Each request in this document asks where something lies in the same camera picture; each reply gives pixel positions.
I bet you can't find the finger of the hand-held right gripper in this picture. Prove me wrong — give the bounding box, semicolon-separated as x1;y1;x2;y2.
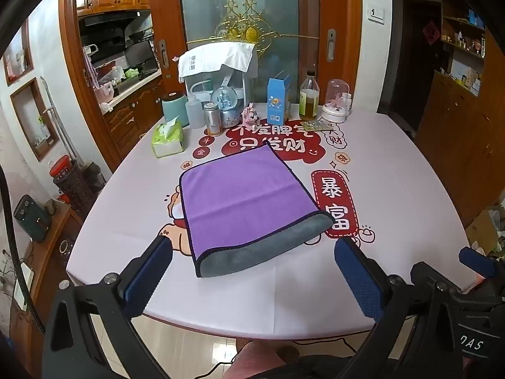
458;246;497;280
409;261;454;293

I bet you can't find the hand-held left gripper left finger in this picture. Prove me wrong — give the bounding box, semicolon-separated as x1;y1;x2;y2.
41;235;174;379

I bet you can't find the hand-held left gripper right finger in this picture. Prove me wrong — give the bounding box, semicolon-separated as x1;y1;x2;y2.
334;238;461;379

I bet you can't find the purple and grey towel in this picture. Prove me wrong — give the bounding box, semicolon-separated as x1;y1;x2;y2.
179;142;336;279

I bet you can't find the cardboard box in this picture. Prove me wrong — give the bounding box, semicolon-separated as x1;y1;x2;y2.
465;204;505;256

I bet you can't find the printed pink tablecloth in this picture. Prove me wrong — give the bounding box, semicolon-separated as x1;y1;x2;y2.
65;102;475;342

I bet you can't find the wooden side table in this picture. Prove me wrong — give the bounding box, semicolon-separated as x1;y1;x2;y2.
8;201;84;364

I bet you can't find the dark patterned bin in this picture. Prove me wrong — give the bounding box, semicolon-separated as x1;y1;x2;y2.
53;159;98;214

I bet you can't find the dark green heater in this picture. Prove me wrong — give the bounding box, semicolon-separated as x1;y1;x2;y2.
13;195;52;243

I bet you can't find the person's leg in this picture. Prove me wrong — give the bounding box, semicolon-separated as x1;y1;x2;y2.
229;341;301;379

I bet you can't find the green tissue pack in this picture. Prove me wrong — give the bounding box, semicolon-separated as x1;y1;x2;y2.
151;116;186;159

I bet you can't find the red lidded jar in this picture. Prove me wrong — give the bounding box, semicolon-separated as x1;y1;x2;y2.
49;155;72;178

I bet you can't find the wooden shelf cabinet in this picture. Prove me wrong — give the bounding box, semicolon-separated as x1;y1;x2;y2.
413;0;505;227

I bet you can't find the pill blister pack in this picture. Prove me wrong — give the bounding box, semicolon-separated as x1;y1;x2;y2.
300;120;336;132

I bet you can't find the wooden kitchen base cabinet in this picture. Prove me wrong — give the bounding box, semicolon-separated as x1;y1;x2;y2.
102;75;167;159

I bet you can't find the teal canister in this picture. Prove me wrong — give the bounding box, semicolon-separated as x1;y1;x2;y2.
161;93;190;127

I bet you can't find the metal tin can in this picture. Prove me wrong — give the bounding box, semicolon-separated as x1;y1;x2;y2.
203;103;223;136

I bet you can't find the white plastic bottle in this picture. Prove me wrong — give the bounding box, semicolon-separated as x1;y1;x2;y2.
184;95;206;129

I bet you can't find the glass dome on white base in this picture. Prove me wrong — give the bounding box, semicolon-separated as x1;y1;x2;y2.
321;79;350;124

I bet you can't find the glass oil bottle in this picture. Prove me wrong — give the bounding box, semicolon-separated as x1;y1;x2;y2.
298;70;320;122

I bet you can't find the snow globe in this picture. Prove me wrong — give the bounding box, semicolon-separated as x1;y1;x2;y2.
211;87;240;129

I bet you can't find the pink toy figure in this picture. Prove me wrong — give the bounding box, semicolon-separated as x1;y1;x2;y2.
241;103;260;128

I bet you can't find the blue carton box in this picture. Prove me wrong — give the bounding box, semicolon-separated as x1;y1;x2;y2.
267;72;293;126

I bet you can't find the white countertop appliance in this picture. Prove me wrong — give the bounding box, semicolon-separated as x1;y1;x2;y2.
185;53;259;108

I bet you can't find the white cloth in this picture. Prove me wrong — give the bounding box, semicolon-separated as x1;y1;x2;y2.
177;41;255;84

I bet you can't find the range hood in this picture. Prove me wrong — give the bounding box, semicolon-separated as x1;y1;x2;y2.
78;9;153;29

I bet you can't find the gold door ornament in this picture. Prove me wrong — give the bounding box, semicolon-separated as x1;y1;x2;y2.
187;0;320;54

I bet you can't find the glass sliding door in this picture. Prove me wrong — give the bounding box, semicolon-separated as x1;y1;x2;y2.
179;0;321;104

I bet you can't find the thin black floor cable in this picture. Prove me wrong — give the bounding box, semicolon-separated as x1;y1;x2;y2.
195;337;245;379

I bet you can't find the mop handle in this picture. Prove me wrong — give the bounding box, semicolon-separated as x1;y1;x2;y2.
39;79;80;167

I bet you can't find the wall niche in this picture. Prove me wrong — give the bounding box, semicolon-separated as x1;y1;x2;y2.
3;17;34;87
9;77;61;163

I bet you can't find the red wall decoration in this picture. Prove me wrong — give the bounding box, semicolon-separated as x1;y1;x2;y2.
422;19;440;46

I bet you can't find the white light switch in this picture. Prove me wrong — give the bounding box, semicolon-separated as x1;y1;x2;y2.
366;3;386;23

